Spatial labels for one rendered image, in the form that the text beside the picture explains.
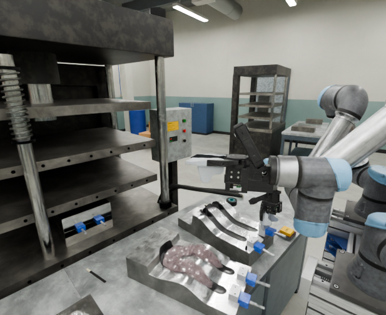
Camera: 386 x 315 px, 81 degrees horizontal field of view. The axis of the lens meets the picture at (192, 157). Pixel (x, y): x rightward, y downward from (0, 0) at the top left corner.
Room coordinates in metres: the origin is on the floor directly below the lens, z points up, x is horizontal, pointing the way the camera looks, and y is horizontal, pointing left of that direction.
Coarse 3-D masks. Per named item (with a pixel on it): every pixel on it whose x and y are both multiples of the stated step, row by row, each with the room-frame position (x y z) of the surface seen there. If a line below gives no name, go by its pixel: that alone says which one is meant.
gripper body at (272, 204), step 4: (276, 192) 0.99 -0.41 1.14; (280, 192) 1.00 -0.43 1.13; (268, 196) 1.02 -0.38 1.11; (272, 196) 1.00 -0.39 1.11; (276, 196) 0.99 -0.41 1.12; (264, 200) 1.03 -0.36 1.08; (268, 200) 1.01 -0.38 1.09; (272, 200) 1.00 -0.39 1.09; (276, 200) 0.98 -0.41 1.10; (264, 204) 1.00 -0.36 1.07; (268, 204) 0.99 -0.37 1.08; (272, 204) 0.97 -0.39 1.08; (276, 204) 0.96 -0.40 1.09; (280, 204) 1.00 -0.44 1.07; (264, 208) 1.00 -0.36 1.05; (268, 208) 0.99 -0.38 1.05; (272, 208) 0.98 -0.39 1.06; (276, 208) 0.96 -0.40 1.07; (280, 208) 1.00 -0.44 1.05; (272, 212) 0.97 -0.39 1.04; (276, 212) 0.98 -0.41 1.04
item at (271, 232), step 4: (260, 224) 1.01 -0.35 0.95; (260, 228) 1.00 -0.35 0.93; (264, 228) 0.98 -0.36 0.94; (268, 228) 0.99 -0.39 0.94; (272, 228) 0.99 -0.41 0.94; (260, 232) 0.99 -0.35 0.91; (264, 232) 0.98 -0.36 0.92; (268, 232) 0.97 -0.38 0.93; (272, 232) 0.96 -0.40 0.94; (276, 232) 0.96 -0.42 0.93; (264, 236) 0.98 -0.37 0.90; (272, 236) 0.95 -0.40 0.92; (284, 236) 0.93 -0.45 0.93
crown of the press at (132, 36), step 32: (0, 0) 0.92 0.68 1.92; (32, 0) 0.99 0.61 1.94; (64, 0) 1.07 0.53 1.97; (96, 0) 1.17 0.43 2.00; (0, 32) 0.91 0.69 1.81; (32, 32) 0.98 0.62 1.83; (64, 32) 1.06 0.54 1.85; (96, 32) 1.16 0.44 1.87; (128, 32) 1.28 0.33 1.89; (160, 32) 1.42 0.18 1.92; (32, 64) 1.23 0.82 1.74; (96, 64) 1.97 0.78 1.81; (32, 96) 1.27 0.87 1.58
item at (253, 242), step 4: (252, 236) 0.95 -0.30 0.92; (248, 240) 0.92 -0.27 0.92; (252, 240) 0.92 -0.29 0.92; (256, 240) 0.92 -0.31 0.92; (248, 244) 0.92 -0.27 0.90; (252, 244) 0.90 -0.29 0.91; (256, 244) 0.91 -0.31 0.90; (260, 244) 0.91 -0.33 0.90; (264, 244) 0.91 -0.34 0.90; (256, 248) 0.89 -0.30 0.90; (260, 248) 0.88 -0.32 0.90; (264, 248) 0.90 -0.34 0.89; (260, 252) 0.88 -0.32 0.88; (268, 252) 0.87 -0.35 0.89
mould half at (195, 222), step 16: (208, 208) 1.20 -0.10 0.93; (192, 224) 1.13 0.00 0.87; (208, 224) 1.06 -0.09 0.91; (224, 224) 1.09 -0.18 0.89; (256, 224) 1.10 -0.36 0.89; (208, 240) 1.04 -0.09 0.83; (224, 240) 0.97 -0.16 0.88; (272, 240) 1.04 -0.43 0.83; (240, 256) 0.89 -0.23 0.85; (256, 256) 0.92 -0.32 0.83
